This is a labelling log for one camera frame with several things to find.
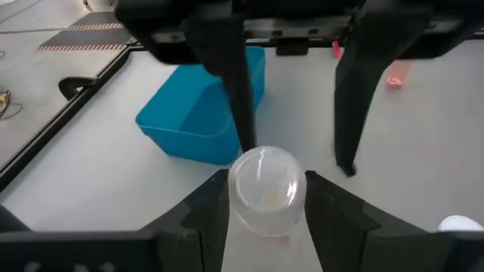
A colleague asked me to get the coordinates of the clear round medicine bottle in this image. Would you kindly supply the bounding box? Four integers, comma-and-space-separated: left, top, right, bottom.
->
227, 145, 307, 240

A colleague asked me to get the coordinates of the blue plastic bin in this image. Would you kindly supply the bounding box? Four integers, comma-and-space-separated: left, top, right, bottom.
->
135, 45, 266, 166

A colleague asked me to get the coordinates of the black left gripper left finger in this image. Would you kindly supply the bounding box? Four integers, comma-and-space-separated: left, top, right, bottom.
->
141, 168, 230, 272

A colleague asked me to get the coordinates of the black aluminium table frame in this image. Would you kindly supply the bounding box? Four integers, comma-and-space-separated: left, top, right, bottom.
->
0, 37, 147, 193

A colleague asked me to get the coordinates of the tall blue-tinted medicine bottle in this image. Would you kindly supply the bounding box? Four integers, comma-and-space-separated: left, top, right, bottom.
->
437, 214, 484, 233

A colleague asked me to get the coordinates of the thin cable loop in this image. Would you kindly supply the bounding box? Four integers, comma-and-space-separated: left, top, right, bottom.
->
0, 88, 23, 122

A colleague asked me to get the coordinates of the clear bottle with red pills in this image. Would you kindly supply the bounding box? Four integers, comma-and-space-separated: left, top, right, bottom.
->
384, 60, 412, 91

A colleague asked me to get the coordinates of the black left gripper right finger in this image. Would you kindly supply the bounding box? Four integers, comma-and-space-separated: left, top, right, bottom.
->
304, 169, 436, 272

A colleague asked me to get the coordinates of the grey table mat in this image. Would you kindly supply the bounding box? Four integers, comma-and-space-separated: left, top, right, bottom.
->
0, 39, 484, 272

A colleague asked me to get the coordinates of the black mat with striped edge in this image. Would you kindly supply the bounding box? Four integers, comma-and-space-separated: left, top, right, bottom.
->
37, 28, 133, 52
68, 11, 126, 31

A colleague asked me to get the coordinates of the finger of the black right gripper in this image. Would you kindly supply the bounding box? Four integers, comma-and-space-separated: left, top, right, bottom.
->
334, 11, 433, 178
184, 17, 258, 153

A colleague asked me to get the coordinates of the pink tape marker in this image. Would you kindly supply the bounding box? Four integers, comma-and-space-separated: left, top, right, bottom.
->
331, 36, 345, 61

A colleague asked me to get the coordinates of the black frame clamp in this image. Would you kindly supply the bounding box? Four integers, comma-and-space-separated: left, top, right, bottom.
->
58, 76, 98, 102

